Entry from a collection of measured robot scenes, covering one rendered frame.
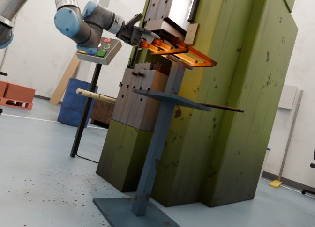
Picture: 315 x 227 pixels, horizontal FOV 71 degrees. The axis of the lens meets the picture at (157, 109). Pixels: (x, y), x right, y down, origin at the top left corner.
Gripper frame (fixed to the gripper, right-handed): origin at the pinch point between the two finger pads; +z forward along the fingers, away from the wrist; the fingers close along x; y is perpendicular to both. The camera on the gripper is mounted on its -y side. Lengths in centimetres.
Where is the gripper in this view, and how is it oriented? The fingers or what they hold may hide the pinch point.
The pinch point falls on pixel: (153, 39)
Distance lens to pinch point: 123.7
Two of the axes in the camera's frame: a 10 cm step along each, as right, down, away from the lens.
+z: 7.7, 2.3, 5.9
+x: 5.7, 1.4, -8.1
